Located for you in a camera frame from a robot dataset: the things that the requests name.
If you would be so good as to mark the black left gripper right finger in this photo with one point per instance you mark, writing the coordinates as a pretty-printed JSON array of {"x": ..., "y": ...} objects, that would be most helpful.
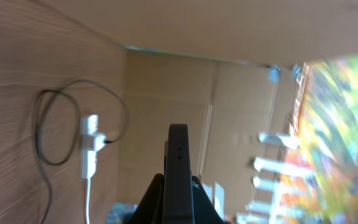
[{"x": 204, "y": 211}]

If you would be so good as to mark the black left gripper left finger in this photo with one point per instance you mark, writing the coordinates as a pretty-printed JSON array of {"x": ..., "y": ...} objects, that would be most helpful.
[{"x": 149, "y": 210}]

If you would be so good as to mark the blue screen Galaxy smartphone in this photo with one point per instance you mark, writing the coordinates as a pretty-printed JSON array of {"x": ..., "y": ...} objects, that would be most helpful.
[{"x": 178, "y": 195}]

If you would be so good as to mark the white charger plug adapter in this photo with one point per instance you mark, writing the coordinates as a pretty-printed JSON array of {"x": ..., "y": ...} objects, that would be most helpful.
[{"x": 97, "y": 141}]

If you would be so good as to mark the cardboard box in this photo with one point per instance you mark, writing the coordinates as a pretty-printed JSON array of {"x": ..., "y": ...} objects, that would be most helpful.
[{"x": 225, "y": 106}]

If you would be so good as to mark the white power strip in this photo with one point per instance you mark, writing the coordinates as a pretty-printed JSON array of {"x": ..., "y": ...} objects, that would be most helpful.
[{"x": 89, "y": 127}]

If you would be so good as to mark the colourful blurred background clutter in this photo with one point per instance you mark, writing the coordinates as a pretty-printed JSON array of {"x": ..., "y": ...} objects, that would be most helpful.
[{"x": 326, "y": 122}]

